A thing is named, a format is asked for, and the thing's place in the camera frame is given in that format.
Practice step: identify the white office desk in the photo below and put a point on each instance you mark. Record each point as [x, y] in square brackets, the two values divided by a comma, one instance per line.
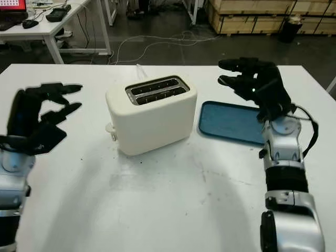
[52, 29]

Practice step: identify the black laptop with red screen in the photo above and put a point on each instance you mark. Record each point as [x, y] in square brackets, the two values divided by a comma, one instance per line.
[10, 13]

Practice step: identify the black trash bin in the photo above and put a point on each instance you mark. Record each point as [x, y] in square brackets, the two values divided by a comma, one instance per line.
[290, 30]

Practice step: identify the black handheld device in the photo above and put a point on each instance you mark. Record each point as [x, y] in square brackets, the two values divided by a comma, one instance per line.
[57, 12]

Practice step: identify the white table frame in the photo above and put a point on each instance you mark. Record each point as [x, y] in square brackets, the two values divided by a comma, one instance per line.
[111, 15]

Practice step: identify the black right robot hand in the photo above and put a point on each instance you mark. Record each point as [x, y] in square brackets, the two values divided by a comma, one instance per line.
[270, 92]

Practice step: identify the stacked wooden crates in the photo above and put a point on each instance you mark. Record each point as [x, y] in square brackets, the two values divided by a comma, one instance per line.
[257, 17]

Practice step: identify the white toaster lever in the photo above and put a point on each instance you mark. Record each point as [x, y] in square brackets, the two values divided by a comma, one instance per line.
[110, 127]

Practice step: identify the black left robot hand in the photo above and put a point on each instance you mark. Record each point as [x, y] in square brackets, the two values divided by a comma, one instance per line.
[23, 115]

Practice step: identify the white two-slot toaster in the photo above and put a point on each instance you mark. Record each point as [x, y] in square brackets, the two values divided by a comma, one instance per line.
[155, 123]

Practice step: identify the blue plastic tray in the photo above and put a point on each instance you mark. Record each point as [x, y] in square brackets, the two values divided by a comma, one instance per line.
[225, 120]

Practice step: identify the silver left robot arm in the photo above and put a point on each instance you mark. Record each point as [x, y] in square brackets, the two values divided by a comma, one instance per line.
[13, 183]

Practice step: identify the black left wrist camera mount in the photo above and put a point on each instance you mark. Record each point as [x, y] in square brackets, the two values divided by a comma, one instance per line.
[44, 139]

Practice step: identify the black computer mouse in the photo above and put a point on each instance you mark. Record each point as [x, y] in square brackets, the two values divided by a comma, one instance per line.
[30, 23]

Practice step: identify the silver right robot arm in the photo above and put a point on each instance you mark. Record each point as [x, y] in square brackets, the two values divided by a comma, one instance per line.
[286, 183]

